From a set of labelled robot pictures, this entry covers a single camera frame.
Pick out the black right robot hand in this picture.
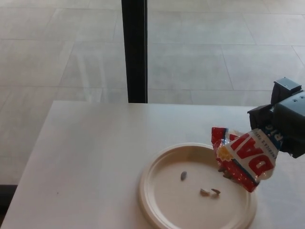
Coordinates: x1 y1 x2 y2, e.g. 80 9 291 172
247 76 305 158

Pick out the red white sunflower seed bag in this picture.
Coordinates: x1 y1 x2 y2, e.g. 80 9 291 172
211 126 285 193

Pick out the round beige paper plate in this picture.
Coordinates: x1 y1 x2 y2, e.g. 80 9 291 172
137 142 258 229

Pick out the black vertical window frame post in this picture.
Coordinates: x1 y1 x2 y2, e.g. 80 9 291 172
121 0 149 104

